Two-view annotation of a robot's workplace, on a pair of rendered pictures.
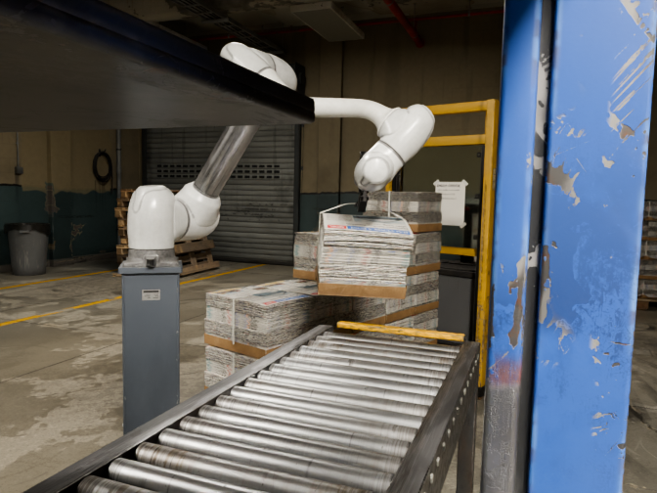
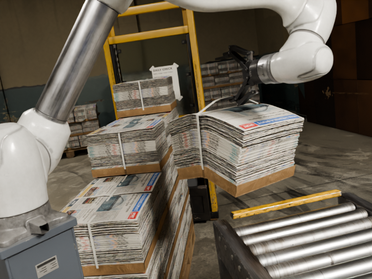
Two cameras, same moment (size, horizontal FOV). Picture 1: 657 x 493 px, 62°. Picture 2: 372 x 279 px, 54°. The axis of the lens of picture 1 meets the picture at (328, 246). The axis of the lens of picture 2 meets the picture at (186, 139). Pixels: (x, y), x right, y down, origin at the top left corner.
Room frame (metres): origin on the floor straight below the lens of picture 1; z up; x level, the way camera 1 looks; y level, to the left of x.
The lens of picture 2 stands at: (0.88, 0.70, 1.37)
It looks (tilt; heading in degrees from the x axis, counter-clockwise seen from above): 12 degrees down; 329
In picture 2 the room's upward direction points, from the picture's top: 8 degrees counter-clockwise
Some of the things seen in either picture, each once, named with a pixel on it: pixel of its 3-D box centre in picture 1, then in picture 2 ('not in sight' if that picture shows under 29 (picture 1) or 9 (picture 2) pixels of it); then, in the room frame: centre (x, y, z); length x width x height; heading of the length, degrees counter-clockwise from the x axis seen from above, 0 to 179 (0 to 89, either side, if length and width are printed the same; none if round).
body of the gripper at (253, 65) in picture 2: not in sight; (254, 72); (1.76, -0.11, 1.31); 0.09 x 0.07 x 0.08; 3
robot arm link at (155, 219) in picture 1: (153, 216); (10, 165); (1.92, 0.62, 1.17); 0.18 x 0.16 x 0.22; 154
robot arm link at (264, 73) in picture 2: not in sight; (272, 68); (1.68, -0.12, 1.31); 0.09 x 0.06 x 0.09; 93
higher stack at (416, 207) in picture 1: (399, 299); (157, 168); (3.22, -0.43, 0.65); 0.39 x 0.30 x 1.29; 52
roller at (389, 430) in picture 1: (311, 423); not in sight; (1.11, 0.03, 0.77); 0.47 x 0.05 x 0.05; 69
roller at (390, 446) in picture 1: (298, 434); not in sight; (1.05, 0.05, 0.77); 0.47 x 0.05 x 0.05; 69
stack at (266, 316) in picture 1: (321, 365); (140, 245); (2.65, 0.02, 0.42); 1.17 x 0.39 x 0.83; 142
